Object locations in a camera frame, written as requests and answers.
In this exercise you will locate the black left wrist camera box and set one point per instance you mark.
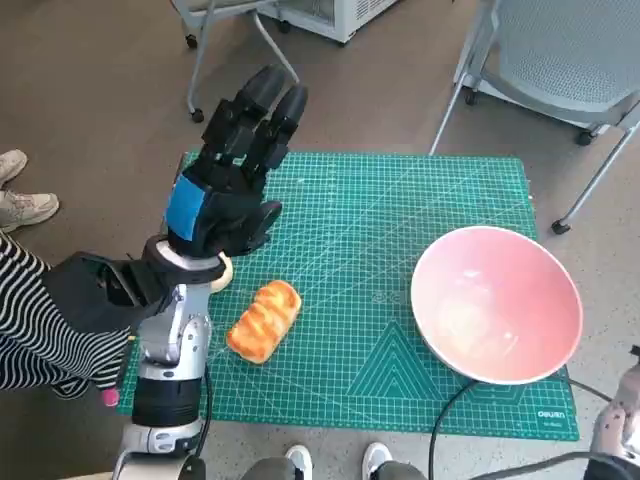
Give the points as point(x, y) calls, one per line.
point(75, 295)

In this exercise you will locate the white mesh cabinet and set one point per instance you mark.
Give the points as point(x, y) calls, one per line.
point(345, 20)

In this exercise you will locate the orange toy bread loaf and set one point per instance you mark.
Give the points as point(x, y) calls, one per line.
point(262, 320)

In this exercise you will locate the round toy bread bun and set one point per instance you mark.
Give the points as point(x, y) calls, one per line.
point(223, 280)

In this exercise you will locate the person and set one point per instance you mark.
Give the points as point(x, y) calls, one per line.
point(300, 457)
point(30, 325)
point(25, 205)

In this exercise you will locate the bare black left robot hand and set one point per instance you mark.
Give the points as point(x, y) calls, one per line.
point(225, 205)

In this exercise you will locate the grey mesh seat chair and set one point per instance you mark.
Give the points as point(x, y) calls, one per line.
point(565, 55)

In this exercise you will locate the grey chair with casters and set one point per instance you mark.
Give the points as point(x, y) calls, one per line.
point(200, 65)

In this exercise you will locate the pink bowl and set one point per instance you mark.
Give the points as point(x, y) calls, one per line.
point(495, 300)

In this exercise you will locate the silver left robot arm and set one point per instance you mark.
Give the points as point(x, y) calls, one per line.
point(170, 340)

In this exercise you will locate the green cutting mat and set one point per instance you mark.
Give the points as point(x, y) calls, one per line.
point(350, 225)

